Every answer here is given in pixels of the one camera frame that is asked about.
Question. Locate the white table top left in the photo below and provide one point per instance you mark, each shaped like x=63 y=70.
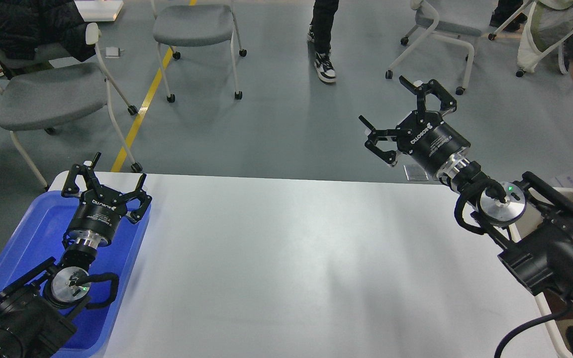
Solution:
x=99 y=10

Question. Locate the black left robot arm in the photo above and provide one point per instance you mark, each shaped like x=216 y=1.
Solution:
x=65 y=269

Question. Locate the walking person legs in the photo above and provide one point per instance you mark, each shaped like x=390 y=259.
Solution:
x=319 y=34

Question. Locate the small box on floor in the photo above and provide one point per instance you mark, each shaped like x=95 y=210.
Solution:
x=112 y=52

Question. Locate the grey chair top right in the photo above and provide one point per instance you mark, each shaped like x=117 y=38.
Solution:
x=458 y=22

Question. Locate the mesh office chair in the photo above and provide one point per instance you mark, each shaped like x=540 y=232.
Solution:
x=548 y=27

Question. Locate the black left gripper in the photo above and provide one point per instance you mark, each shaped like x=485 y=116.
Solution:
x=95 y=216

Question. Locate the blue plastic tray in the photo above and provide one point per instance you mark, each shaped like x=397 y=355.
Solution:
x=39 y=237

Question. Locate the grey chair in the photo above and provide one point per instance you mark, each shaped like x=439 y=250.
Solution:
x=199 y=25
x=44 y=99
x=458 y=22

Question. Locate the beige plastic bin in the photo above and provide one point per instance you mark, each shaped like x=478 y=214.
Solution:
x=547 y=302

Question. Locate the grey chair top middle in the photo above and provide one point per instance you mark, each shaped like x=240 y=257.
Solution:
x=199 y=25

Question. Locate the grey chair near left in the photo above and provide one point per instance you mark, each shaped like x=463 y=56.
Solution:
x=44 y=99

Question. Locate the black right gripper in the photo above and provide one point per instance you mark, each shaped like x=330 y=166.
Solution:
x=433 y=141

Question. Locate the black jacket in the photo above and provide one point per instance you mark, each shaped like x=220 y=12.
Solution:
x=26 y=25

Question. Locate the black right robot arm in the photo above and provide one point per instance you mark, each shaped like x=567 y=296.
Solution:
x=541 y=261

